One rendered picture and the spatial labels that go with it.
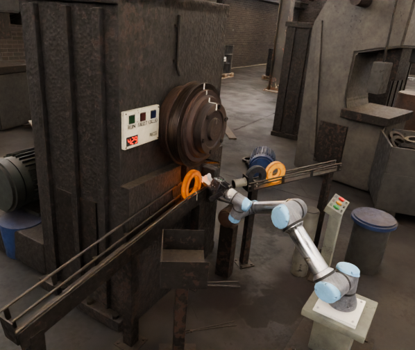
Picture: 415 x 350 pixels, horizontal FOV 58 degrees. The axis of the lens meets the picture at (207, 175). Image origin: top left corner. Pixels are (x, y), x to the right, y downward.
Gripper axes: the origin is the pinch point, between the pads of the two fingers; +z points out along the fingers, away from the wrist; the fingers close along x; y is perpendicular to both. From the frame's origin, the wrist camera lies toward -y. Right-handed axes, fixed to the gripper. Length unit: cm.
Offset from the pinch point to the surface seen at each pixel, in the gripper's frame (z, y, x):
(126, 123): 22, 39, 58
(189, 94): 13, 54, 26
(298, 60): 86, 21, -400
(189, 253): -31, -5, 55
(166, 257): -24, -7, 63
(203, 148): -4.0, 31.0, 22.7
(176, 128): 8, 39, 36
